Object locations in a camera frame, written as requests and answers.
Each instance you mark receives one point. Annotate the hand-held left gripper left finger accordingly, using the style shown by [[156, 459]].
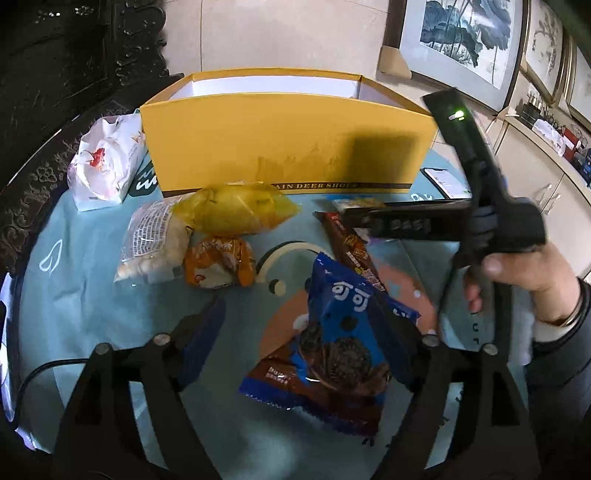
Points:
[[203, 344]]

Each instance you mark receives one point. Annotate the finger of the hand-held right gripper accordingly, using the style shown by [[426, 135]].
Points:
[[429, 203], [406, 225]]

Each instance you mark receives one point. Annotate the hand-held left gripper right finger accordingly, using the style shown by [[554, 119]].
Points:
[[411, 369]]

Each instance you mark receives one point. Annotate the small blue white snack packet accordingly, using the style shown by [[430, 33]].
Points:
[[355, 202]]

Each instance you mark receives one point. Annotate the brown red chocolate bar packet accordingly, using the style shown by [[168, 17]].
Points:
[[351, 251]]

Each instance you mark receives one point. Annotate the blue chocolate cookie packet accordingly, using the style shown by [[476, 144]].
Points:
[[341, 323]]

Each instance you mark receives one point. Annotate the yellow cardboard box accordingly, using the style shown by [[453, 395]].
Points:
[[231, 147]]

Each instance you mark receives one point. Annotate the person's right forearm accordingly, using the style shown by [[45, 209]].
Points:
[[563, 369]]

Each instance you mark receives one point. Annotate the person's right hand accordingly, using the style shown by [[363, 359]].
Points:
[[531, 277]]

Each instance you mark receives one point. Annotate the black smartphone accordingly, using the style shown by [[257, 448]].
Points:
[[443, 180]]

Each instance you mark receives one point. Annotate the beige cabinet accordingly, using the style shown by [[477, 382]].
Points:
[[531, 161]]

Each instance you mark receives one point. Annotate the small orange snack packet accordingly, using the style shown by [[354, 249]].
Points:
[[217, 263]]

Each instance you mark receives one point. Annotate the dark brush holder set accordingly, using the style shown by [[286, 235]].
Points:
[[531, 113]]

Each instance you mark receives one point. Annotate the small red box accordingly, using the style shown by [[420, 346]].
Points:
[[572, 141]]

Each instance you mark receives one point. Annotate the clear packet of white buns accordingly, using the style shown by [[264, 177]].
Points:
[[152, 240]]

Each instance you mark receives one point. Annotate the yellow transparent snack packet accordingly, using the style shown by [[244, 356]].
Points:
[[235, 207]]

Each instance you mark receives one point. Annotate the framed pale painting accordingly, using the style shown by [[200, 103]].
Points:
[[582, 78]]

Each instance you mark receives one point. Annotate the framed branch painting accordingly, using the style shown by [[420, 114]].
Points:
[[545, 41]]

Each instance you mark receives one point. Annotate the framed lotus painting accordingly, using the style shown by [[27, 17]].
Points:
[[461, 32]]

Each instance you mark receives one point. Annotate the white tissue pack red print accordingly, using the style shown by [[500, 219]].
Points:
[[106, 161]]

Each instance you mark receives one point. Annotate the dark carved wooden screen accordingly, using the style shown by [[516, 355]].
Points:
[[55, 55]]

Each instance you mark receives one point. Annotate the cardboard frame corner protector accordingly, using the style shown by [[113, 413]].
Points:
[[392, 62]]

